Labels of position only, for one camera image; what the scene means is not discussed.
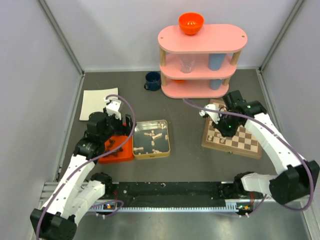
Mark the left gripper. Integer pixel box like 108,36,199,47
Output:
100,107,136,142

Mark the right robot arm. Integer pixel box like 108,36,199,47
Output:
213,90,320,205

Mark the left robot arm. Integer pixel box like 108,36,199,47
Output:
30,112,136,240

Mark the wooden chess board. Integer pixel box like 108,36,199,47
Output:
201,98,264,160

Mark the dark chess rook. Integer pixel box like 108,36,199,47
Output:
114,147,124,153

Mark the white square plate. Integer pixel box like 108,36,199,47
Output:
79,87,119,121

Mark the orange metal tin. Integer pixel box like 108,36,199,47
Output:
98,127,134,164

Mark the white piece in tin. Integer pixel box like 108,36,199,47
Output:
133,147,144,153

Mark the light blue lower cup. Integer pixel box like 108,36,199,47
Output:
209,79,224,90

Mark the light blue cup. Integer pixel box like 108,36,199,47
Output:
208,53,226,71
209,79,224,90

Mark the gold metal tin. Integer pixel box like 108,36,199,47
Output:
132,119,171,160

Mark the white bishop in tin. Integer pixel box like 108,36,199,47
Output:
152,133,163,140

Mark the dark blue mug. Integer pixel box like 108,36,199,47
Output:
144,71,161,91

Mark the pink three-tier shelf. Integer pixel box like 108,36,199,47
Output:
158,24,248,99

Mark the small orange bowl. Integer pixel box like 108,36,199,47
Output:
172,79,186,84

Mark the clear glass cup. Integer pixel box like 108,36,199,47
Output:
180,54,196,74

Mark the orange plastic bowl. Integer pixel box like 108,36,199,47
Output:
178,12,205,36

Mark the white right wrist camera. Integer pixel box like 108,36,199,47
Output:
199,103,221,124

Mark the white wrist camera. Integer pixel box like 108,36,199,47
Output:
103,97,122,120
199,103,221,124

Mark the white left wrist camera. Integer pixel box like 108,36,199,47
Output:
103,97,122,120

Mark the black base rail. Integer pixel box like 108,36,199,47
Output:
104,181,265,208

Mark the grey cable duct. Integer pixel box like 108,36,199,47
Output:
88,200,253,215

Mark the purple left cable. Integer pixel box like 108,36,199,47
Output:
35,94,137,240

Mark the purple cable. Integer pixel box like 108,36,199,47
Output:
35,94,137,240
182,97,315,218

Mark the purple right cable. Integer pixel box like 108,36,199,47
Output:
182,97,315,218

